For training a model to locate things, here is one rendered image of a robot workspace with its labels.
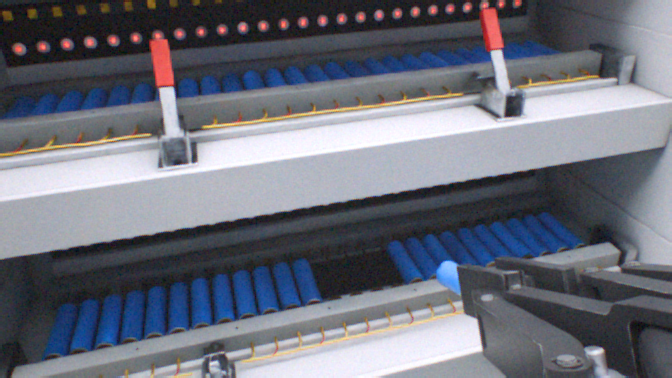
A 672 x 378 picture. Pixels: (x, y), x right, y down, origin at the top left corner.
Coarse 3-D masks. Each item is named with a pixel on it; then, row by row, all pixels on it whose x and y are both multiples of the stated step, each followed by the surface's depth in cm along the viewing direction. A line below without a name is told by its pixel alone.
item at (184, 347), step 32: (544, 256) 52; (576, 256) 51; (608, 256) 52; (416, 288) 48; (448, 288) 48; (256, 320) 45; (288, 320) 45; (320, 320) 45; (352, 320) 46; (96, 352) 43; (128, 352) 42; (160, 352) 42; (192, 352) 43; (288, 352) 44
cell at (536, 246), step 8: (512, 224) 58; (520, 224) 57; (520, 232) 56; (528, 232) 56; (528, 240) 55; (536, 240) 55; (528, 248) 55; (536, 248) 54; (544, 248) 53; (536, 256) 53
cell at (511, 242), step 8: (496, 224) 58; (496, 232) 57; (504, 232) 56; (512, 232) 57; (504, 240) 55; (512, 240) 55; (520, 240) 55; (512, 248) 54; (520, 248) 54; (520, 256) 53
